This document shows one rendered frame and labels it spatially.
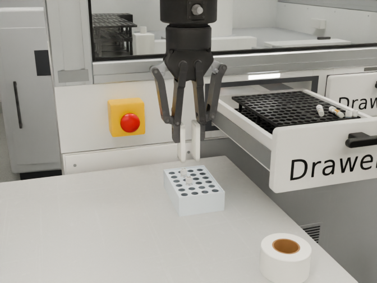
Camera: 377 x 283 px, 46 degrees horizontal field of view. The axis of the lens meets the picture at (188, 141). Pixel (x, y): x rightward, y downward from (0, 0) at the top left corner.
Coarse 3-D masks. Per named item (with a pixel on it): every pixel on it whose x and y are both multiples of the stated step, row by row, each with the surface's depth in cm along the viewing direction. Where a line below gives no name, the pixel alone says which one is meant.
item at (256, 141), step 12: (228, 96) 104; (228, 108) 94; (348, 108) 94; (216, 120) 101; (228, 120) 93; (240, 120) 88; (228, 132) 94; (240, 132) 88; (252, 132) 83; (264, 132) 80; (240, 144) 89; (252, 144) 83; (264, 144) 79; (252, 156) 84; (264, 156) 79
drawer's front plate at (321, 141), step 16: (288, 128) 71; (304, 128) 71; (320, 128) 72; (336, 128) 73; (352, 128) 74; (368, 128) 75; (272, 144) 72; (288, 144) 71; (304, 144) 72; (320, 144) 73; (336, 144) 74; (272, 160) 73; (288, 160) 72; (320, 160) 74; (336, 160) 75; (352, 160) 76; (368, 160) 77; (272, 176) 73; (288, 176) 73; (304, 176) 74; (320, 176) 75; (336, 176) 76; (352, 176) 78; (368, 176) 79
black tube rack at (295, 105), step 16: (240, 96) 101; (256, 96) 101; (272, 96) 101; (288, 96) 101; (304, 96) 102; (240, 112) 99; (256, 112) 90; (272, 112) 89; (288, 112) 89; (304, 112) 89; (272, 128) 89
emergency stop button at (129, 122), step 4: (124, 116) 90; (128, 116) 90; (132, 116) 90; (136, 116) 90; (124, 120) 90; (128, 120) 90; (132, 120) 90; (136, 120) 90; (120, 124) 90; (124, 124) 90; (128, 124) 90; (132, 124) 90; (136, 124) 90; (124, 128) 90; (128, 128) 90; (132, 128) 90; (136, 128) 91; (128, 132) 91; (132, 132) 91
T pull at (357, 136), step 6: (360, 132) 74; (348, 138) 74; (354, 138) 71; (360, 138) 71; (366, 138) 71; (372, 138) 72; (348, 144) 71; (354, 144) 71; (360, 144) 71; (366, 144) 71; (372, 144) 72
